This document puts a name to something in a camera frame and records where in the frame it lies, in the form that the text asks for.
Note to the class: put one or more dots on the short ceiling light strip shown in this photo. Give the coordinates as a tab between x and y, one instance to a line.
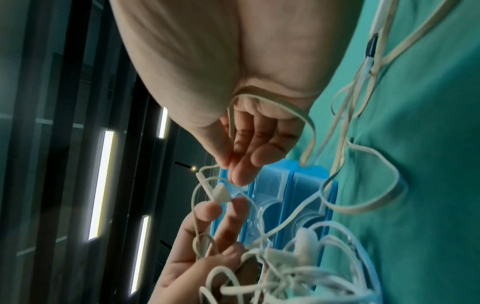
163	121

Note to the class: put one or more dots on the person's left hand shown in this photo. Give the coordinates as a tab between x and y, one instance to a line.
180	267

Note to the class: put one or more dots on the person's right hand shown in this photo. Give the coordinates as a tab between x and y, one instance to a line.
210	59

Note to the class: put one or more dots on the blue plastic mini drawer unit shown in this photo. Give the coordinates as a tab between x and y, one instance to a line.
279	178

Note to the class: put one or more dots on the green tablecloth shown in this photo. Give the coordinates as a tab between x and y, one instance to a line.
431	118

